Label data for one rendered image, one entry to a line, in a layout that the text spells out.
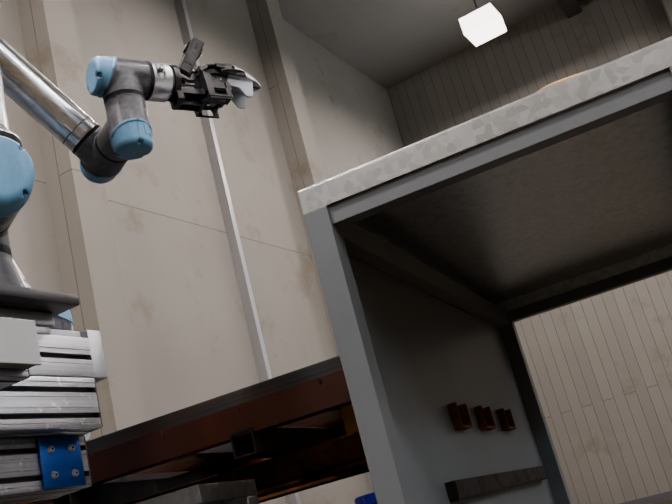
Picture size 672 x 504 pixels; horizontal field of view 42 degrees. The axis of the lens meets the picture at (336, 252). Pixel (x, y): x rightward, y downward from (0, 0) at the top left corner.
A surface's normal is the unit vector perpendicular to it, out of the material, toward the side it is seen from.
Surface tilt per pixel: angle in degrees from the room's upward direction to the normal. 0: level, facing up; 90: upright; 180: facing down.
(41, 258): 90
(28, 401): 90
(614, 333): 90
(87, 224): 90
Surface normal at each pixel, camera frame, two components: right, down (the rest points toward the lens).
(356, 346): -0.40, -0.18
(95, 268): 0.83, -0.36
